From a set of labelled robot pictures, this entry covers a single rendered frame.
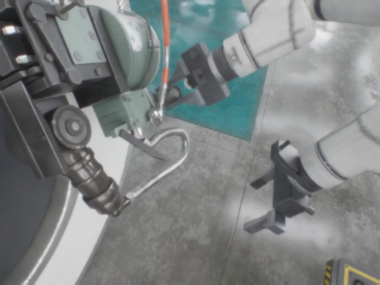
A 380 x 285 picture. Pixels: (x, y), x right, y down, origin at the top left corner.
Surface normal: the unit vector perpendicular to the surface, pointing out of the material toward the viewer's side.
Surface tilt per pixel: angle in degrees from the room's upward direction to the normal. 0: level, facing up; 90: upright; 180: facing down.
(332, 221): 0
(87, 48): 58
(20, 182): 44
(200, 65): 65
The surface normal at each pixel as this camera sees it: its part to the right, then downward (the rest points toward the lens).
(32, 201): -0.14, -0.09
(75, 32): 0.88, -0.21
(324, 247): 0.09, -0.64
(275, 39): -0.24, 0.50
